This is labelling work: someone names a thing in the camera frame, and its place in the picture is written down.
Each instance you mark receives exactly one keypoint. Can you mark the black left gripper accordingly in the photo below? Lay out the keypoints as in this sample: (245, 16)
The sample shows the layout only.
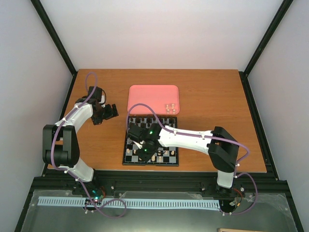
(96, 121)

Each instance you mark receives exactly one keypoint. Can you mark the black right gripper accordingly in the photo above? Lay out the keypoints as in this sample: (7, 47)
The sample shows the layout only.
(145, 157)

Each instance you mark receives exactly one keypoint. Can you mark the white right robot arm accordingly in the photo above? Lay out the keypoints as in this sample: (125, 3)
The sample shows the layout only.
(218, 144)

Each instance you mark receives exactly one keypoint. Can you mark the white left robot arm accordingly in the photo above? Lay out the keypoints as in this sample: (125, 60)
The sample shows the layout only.
(60, 146)

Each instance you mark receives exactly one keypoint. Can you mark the black white chess board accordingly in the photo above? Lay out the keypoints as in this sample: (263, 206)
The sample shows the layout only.
(131, 159)

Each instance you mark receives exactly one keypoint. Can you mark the pink plastic tray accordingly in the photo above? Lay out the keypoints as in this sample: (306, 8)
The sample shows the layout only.
(155, 96)

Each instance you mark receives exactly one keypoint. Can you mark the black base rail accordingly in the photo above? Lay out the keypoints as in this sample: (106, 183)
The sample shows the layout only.
(205, 184)

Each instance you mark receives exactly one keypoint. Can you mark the light blue cable duct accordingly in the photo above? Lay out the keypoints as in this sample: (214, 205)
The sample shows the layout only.
(130, 203)

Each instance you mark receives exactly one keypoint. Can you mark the black aluminium frame post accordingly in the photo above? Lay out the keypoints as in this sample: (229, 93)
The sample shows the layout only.
(38, 6)

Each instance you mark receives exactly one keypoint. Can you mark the black right frame post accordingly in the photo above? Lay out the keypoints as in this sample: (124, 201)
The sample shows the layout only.
(278, 17)

